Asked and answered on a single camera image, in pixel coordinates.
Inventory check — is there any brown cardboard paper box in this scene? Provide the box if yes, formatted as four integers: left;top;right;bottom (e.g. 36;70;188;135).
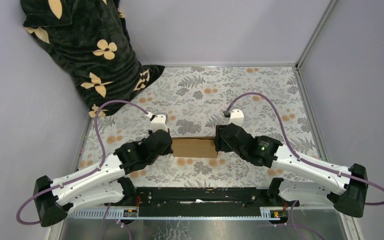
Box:
171;136;218;159

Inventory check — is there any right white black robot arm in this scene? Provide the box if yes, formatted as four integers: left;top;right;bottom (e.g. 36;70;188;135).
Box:
214;123;368;218

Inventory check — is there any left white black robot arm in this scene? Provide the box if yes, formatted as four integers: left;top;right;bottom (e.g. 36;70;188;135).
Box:
33;129;173;227

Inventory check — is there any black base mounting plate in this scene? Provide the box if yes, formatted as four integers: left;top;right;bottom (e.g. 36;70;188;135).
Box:
112;187;293;219

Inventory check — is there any floral patterned table mat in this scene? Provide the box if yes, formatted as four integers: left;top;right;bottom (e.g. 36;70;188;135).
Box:
76;66;320;187

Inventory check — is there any black floral plush blanket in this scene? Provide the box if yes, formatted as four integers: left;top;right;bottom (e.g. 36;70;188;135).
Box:
20;0;165;118

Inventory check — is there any aluminium frame rail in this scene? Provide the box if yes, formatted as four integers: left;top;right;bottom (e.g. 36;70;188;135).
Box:
44;186;365;240

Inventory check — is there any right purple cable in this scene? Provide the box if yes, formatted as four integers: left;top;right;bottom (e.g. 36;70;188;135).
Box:
223;92;384;240

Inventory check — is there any purple cable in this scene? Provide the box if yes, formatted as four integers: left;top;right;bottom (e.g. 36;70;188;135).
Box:
223;92;384;240
15;99;155;240

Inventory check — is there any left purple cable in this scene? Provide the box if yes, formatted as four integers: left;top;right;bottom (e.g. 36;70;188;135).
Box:
15;99;155;240

